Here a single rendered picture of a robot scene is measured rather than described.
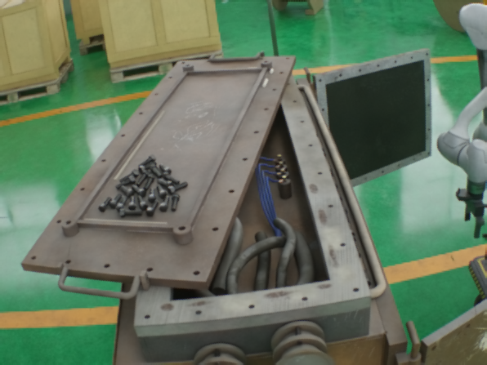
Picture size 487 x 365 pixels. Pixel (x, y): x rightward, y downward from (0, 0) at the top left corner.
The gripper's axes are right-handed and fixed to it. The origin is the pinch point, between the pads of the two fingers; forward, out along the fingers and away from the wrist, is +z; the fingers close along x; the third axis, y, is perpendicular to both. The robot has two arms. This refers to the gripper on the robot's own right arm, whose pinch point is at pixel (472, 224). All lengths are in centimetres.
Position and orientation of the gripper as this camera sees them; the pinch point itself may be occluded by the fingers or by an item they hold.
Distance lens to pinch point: 254.6
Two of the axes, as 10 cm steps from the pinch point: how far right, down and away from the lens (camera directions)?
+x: -0.3, -4.8, 8.7
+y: 9.9, -1.2, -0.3
